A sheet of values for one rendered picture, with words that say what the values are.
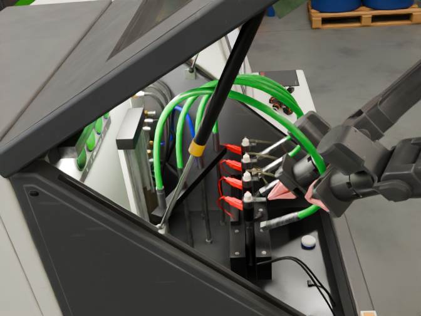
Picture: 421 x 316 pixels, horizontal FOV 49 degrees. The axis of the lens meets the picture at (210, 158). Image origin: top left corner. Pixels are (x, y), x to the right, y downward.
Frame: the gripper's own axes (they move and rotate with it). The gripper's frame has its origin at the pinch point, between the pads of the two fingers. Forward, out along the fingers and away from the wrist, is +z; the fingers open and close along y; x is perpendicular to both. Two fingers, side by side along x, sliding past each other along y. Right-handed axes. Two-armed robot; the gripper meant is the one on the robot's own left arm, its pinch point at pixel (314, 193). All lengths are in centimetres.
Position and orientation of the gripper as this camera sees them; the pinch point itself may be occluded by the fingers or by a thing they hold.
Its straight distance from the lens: 91.3
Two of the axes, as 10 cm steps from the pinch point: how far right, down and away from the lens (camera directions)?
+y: -6.7, 6.2, -4.1
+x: 6.5, 7.5, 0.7
